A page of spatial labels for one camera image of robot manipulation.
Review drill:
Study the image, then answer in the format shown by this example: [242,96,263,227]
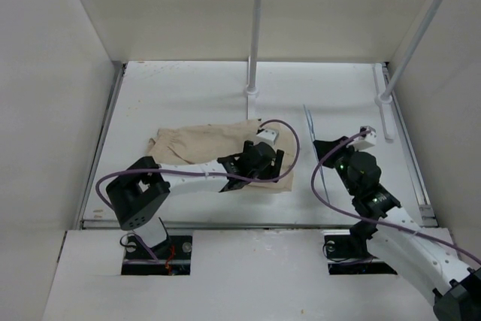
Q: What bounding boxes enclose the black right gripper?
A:
[314,136,359,197]

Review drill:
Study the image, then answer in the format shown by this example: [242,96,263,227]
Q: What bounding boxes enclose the beige trousers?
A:
[145,120,296,192]

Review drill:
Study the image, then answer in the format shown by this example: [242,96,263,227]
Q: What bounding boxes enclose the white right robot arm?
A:
[313,130,480,320]

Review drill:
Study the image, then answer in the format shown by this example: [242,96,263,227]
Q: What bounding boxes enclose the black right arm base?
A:
[322,229,397,276]

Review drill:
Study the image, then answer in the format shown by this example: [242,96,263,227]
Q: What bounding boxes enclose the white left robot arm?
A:
[106,141,284,260]

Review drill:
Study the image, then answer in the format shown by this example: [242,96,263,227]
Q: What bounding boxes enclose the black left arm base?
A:
[119,234,193,276]

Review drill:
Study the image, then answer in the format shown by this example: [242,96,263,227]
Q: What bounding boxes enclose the white centre rack pole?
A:
[245,0,262,120]

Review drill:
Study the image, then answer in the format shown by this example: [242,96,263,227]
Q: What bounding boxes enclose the white rack pole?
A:
[373,0,443,141]
[245,0,262,120]

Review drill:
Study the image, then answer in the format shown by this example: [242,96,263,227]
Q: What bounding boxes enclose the white right rack pole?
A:
[373,0,443,141]

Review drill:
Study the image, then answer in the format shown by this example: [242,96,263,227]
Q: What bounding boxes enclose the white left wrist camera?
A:
[256,128,280,147]

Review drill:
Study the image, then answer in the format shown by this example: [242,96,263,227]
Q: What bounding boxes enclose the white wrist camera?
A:
[256,128,280,147]
[352,126,377,151]

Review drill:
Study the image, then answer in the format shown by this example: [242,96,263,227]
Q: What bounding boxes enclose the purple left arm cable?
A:
[95,120,301,264]

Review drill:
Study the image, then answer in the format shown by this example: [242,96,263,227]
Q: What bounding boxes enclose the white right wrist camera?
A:
[352,126,377,151]

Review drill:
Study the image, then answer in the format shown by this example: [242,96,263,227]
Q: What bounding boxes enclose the aluminium right frame rail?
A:
[381,61,439,220]

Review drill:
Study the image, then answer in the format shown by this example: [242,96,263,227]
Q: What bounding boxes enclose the aluminium frame rail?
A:
[381,61,439,220]
[72,61,127,230]
[79,220,351,230]

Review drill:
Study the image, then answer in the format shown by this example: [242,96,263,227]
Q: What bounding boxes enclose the aluminium left frame rail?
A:
[72,61,127,230]

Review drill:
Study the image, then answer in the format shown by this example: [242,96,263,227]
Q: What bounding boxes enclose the aluminium front frame rail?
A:
[79,220,351,230]

